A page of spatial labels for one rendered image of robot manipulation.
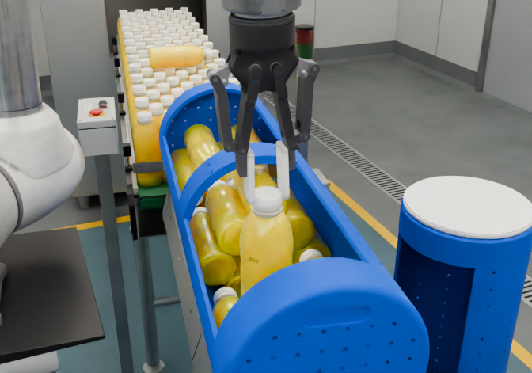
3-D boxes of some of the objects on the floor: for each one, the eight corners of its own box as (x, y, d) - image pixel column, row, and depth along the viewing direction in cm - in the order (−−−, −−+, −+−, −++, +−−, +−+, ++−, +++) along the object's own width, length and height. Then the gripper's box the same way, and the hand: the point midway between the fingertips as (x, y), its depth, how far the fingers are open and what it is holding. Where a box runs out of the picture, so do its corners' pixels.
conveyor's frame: (150, 440, 208) (123, 197, 170) (127, 211, 352) (111, 51, 314) (290, 414, 218) (295, 179, 180) (213, 201, 362) (207, 46, 324)
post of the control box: (126, 412, 219) (93, 145, 176) (126, 404, 222) (93, 140, 180) (138, 410, 219) (108, 144, 177) (137, 401, 223) (107, 138, 181)
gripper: (193, 24, 65) (208, 221, 76) (343, 11, 69) (337, 200, 80) (183, 9, 72) (197, 193, 83) (320, -2, 76) (317, 175, 86)
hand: (266, 173), depth 80 cm, fingers closed on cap, 4 cm apart
